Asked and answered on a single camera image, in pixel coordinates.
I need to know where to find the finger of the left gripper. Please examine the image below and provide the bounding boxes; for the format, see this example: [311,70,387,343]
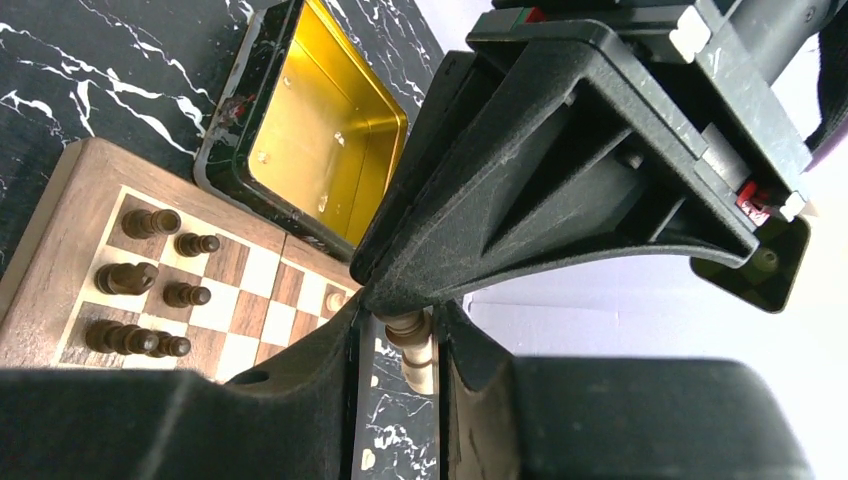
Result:
[350,51,503,285]

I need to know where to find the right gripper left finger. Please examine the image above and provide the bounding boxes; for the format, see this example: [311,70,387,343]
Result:
[1,300,361,479]

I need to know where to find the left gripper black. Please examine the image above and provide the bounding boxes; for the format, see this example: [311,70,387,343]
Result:
[363,1,810,315]

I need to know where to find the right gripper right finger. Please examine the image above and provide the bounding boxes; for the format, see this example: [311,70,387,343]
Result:
[433,302,812,479]

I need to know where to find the white chess piece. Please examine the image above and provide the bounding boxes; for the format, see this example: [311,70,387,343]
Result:
[382,310,435,395]

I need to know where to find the white chess pawn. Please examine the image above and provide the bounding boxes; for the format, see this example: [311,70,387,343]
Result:
[325,292,346,313]

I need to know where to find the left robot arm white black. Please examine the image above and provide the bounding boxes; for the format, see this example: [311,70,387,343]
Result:
[350,1,847,316]

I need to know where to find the dark chess pawn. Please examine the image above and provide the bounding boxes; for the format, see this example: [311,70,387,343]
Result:
[174,233,221,258]
[147,331,192,358]
[163,282,211,308]

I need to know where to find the dark chess piece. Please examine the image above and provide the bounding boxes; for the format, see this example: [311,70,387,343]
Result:
[94,262,160,296]
[85,320,159,355]
[121,209,182,240]

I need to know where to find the wooden chess board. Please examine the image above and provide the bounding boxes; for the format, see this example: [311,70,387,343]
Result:
[1,139,358,383]

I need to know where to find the left gold tin tray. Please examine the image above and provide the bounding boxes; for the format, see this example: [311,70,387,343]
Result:
[194,1,407,262]

